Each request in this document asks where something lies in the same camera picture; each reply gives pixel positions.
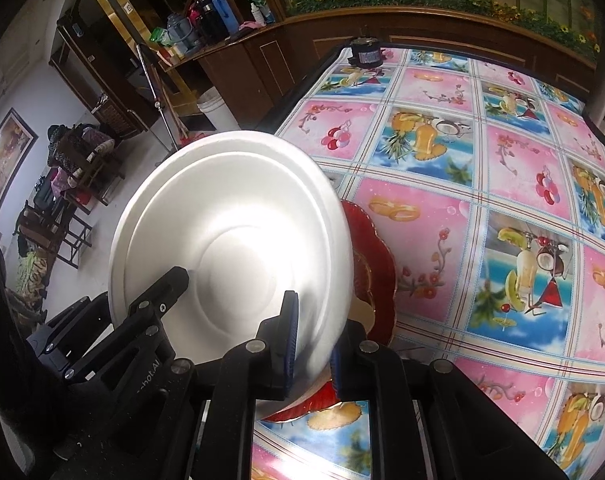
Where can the blue flask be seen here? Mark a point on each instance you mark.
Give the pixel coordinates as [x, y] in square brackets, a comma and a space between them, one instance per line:
[221, 7]

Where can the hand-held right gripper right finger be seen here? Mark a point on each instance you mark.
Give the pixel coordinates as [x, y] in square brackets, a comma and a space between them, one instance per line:
[336, 372]

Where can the black flask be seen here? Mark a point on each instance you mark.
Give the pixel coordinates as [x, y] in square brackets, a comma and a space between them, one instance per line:
[210, 19]

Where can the white bottle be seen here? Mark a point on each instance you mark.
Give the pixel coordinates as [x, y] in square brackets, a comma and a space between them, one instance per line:
[255, 12]

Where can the blue water jug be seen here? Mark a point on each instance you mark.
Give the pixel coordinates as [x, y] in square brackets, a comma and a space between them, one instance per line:
[180, 31]

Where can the white foam plate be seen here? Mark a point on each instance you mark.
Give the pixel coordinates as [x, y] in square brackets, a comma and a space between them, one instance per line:
[222, 240]

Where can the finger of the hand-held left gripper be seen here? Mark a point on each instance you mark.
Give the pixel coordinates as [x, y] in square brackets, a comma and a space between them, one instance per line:
[157, 300]

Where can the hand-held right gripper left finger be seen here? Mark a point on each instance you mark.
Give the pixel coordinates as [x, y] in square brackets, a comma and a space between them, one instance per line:
[291, 332]

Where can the dark wooden chair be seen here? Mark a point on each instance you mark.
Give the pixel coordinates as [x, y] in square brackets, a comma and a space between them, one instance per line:
[50, 232]

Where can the framed wall picture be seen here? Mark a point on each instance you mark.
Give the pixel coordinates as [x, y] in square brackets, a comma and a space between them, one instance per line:
[7, 152]

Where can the printed fruit tablecloth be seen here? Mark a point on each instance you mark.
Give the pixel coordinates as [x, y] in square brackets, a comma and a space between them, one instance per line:
[482, 185]

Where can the pink cloth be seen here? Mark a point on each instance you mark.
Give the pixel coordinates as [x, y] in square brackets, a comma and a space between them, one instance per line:
[250, 25]

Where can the green bag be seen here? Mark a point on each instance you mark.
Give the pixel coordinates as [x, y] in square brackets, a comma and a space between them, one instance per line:
[157, 36]

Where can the white bucket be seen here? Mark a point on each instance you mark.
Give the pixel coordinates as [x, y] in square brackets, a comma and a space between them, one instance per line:
[212, 110]

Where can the wooden counter cabinet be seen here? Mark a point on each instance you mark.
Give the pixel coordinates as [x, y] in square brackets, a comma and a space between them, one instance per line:
[282, 60]

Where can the wicker basket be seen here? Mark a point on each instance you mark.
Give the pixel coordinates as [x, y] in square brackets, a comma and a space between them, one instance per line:
[115, 116]

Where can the wooden chair with cushion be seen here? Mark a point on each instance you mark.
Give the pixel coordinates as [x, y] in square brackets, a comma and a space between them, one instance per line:
[90, 165]

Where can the small black device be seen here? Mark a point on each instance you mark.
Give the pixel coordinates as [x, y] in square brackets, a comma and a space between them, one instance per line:
[365, 52]

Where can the red flask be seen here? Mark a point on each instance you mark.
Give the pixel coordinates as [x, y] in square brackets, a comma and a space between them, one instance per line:
[195, 16]

